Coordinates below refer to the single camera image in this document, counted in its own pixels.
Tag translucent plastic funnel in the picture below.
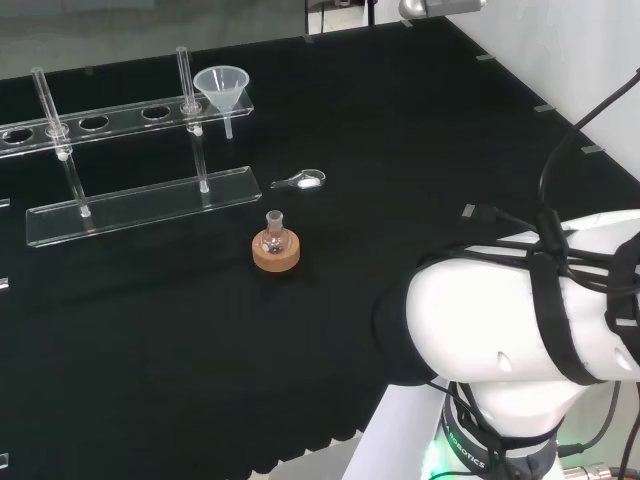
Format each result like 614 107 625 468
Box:
193 67 250 141

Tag glass weighing funnel with powder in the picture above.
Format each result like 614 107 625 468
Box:
270 168 327 192

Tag clear acrylic funnel stand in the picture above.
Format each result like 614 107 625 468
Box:
0 45 263 250

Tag small glass round-bottom flask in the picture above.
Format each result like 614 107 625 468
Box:
263 210 292 254

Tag black table cloth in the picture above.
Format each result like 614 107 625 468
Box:
0 14 640 480

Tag grey metal fixture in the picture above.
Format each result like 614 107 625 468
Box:
397 0 489 19

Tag cork flask ring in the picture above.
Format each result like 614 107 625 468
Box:
251 228 302 274

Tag black cable with grey plug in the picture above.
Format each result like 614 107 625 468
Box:
462 202 544 236

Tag black cable with ferrite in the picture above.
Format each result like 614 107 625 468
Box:
537 68 640 261

